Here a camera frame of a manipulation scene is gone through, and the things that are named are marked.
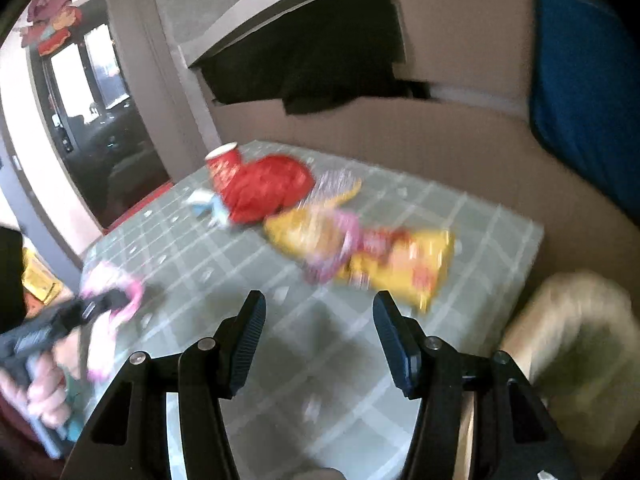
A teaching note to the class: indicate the glass sliding door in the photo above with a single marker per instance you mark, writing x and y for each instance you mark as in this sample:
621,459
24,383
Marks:
100,110

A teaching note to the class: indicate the blue towel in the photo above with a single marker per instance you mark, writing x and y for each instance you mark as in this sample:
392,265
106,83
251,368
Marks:
585,85

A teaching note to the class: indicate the festive figure door sticker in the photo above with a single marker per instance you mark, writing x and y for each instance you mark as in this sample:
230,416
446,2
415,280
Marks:
55,15

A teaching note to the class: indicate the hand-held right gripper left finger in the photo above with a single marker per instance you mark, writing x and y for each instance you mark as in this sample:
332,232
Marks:
247,345

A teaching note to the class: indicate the grey kitchen counter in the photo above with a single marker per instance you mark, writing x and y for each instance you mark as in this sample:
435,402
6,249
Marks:
280,15

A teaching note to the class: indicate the person's left hand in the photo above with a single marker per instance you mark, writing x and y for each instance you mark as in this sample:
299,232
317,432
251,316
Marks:
50,390

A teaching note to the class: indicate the red paper cup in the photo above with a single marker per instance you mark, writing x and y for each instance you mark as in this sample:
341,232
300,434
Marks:
222,165

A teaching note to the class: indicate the black cloth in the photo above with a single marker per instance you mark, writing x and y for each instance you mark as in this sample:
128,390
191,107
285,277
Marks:
310,60

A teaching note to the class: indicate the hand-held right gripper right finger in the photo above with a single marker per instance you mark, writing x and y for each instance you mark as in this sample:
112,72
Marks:
395,345

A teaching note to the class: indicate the small blue white wrapper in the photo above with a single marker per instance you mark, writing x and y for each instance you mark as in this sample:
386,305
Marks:
205,205

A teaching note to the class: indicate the pink plastic cup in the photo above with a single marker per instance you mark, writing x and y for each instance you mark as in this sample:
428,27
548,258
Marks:
107,272

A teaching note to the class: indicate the red bag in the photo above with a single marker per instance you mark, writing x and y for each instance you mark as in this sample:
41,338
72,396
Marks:
265,190

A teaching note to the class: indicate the green checkered tablecloth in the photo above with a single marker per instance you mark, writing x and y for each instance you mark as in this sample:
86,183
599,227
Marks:
310,340

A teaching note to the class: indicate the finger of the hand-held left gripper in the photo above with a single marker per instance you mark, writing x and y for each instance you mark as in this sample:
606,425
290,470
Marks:
102,305

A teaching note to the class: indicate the large yellow snack wrapper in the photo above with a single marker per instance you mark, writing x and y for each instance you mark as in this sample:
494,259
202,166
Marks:
405,265

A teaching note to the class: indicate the small yellow snack wrapper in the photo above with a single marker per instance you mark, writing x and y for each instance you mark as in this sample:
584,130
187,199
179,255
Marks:
300,232

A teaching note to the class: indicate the pink snack wrapper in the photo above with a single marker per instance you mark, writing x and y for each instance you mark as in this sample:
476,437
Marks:
345,240

